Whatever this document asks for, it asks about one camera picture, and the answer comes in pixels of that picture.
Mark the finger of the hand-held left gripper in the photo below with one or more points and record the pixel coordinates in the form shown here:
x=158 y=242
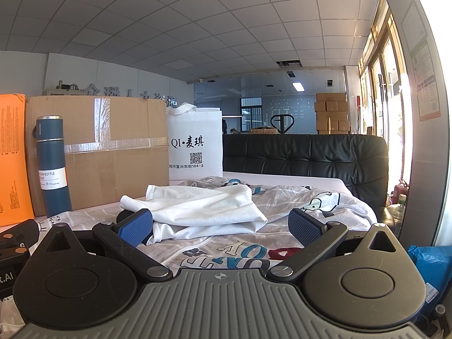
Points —
x=22 y=230

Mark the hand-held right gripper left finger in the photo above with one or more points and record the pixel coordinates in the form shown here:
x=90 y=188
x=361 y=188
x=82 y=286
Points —
x=136 y=226

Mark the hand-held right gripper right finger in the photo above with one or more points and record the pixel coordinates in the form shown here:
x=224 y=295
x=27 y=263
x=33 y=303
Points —
x=303 y=227

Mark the white garment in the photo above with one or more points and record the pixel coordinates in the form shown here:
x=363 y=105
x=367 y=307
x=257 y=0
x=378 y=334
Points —
x=197 y=206

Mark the large taped cardboard box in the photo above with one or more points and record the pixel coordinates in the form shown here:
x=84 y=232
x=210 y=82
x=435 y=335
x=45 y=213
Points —
x=116 y=169

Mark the grey printed blanket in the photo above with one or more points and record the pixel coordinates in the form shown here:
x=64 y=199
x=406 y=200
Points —
x=247 y=250

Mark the dark blue vacuum bottle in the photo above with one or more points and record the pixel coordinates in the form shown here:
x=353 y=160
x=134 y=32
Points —
x=53 y=169

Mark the orange box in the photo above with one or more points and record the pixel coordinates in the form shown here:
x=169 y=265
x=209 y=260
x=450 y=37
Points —
x=12 y=162

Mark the clear water jug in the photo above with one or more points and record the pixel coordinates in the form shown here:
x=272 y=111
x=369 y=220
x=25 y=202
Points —
x=397 y=213

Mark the pallet jack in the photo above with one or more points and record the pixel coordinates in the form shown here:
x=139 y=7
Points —
x=282 y=123

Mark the white printed tote bag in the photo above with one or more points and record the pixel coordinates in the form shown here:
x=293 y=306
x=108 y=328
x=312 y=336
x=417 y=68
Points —
x=194 y=137

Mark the stack of cardboard boxes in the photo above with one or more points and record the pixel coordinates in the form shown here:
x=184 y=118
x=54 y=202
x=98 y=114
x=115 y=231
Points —
x=332 y=113

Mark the blue plastic bag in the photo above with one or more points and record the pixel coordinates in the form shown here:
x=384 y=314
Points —
x=432 y=268

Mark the grey cabinet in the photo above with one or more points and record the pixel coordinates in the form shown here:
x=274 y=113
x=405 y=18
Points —
x=65 y=90

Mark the wall poster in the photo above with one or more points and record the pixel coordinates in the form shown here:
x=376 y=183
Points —
x=425 y=77

